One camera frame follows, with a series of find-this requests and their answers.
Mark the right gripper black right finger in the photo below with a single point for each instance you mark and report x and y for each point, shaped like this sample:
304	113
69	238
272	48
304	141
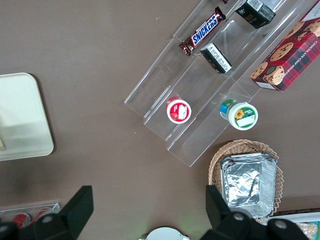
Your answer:
217	210

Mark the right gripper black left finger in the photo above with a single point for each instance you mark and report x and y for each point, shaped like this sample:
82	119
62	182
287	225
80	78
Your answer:
75	207

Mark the light wicker basket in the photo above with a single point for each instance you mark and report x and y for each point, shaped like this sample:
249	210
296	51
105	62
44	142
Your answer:
215	162

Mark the cream plastic tray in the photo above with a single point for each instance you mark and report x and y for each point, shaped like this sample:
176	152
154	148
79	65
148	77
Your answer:
22	117

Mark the clear acrylic bottle rack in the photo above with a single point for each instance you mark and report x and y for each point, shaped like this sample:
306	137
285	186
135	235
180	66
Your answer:
50	207

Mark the red cola bottle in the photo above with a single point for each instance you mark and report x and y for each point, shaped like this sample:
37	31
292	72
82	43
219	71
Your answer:
21	220
42	213

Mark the stack of aluminium foil trays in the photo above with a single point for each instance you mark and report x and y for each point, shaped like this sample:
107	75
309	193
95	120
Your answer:
247	185

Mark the white plastic snack bin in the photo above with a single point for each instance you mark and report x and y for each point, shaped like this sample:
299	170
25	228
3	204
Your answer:
282	218

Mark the large rice cracker bag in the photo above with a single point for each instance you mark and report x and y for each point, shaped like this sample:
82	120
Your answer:
311	232

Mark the green-lid white cup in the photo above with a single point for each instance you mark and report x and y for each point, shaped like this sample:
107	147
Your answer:
241	116

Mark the red-lid cup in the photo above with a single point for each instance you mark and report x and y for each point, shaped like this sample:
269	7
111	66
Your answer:
178	111

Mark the clear acrylic stepped shelf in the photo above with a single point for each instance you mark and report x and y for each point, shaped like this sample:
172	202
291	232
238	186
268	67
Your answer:
175	75

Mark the small black box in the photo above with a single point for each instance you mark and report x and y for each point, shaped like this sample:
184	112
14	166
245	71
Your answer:
216	58
257	13

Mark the red chocolate chip cookie box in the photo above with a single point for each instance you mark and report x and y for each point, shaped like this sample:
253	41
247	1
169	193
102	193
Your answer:
292	57

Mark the Snickers bar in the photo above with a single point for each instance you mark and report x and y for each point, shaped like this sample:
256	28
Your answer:
203	31
225	1

